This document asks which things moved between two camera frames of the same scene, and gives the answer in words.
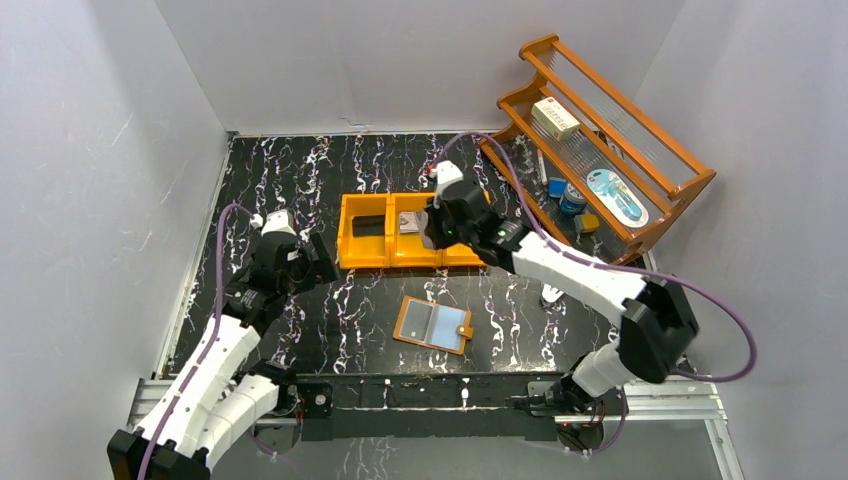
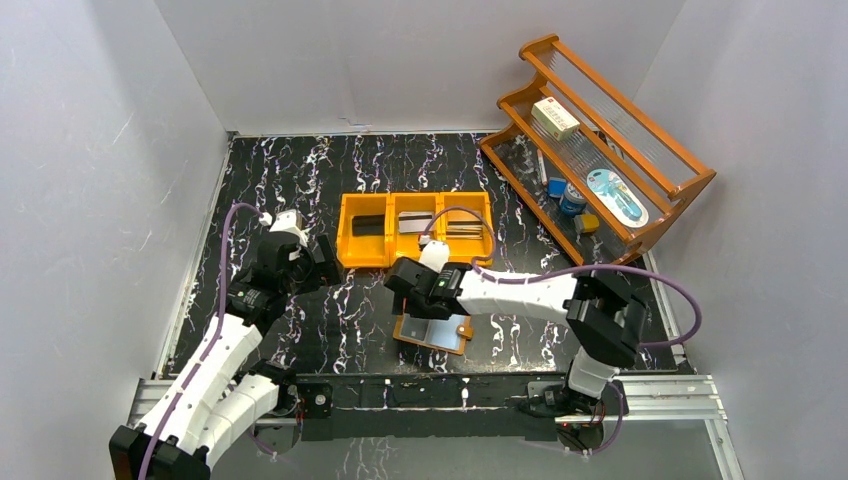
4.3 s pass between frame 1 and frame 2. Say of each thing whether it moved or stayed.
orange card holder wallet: stayed
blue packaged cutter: stayed
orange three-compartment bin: stayed
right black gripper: moved
